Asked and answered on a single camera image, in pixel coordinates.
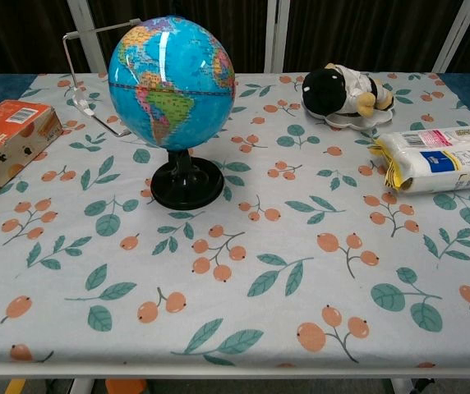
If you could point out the black plastic globe stand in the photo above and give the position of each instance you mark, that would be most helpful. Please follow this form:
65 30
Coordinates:
186 180

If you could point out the orange cardboard box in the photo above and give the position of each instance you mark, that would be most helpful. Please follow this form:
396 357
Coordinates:
5 139

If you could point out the white metal frame post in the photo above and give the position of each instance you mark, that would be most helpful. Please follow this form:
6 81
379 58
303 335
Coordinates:
452 37
88 37
275 37

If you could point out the black and white plush toy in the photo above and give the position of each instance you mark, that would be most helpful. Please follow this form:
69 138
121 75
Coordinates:
333 93

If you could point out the white cloud-shaped plate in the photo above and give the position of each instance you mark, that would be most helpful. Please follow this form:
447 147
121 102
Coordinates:
358 120

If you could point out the blue world globe ball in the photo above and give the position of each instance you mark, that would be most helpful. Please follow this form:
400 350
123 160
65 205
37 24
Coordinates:
169 82

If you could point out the packaged white plastic bag roll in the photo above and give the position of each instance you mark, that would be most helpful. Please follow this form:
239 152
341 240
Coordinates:
444 164

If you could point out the floral fruit print tablecloth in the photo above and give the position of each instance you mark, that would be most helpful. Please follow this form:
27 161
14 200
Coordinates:
235 262

